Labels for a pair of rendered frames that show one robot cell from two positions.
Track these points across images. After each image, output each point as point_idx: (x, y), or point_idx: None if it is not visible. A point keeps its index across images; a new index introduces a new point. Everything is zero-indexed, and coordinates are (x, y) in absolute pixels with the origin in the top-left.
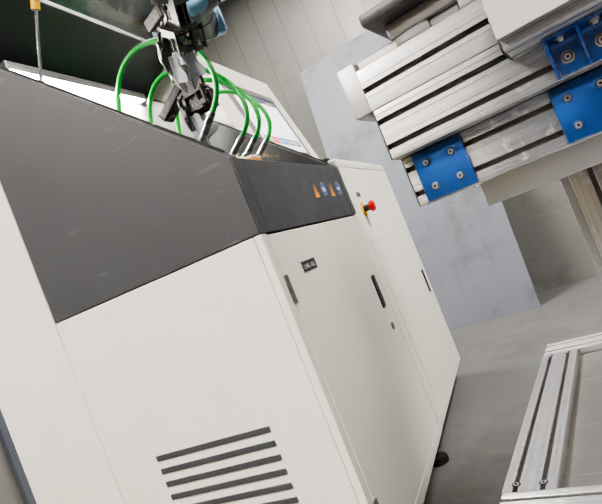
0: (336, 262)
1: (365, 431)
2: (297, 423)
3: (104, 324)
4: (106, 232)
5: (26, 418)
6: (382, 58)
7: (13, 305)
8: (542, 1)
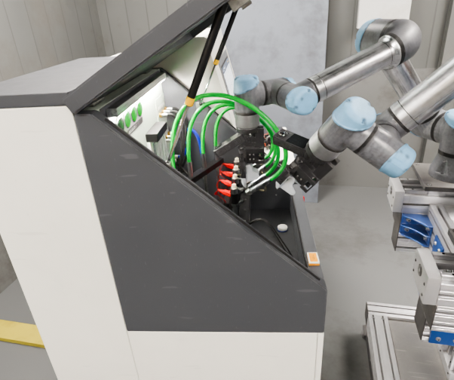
0: None
1: None
2: None
3: (174, 342)
4: (201, 296)
5: (77, 372)
6: None
7: (87, 311)
8: None
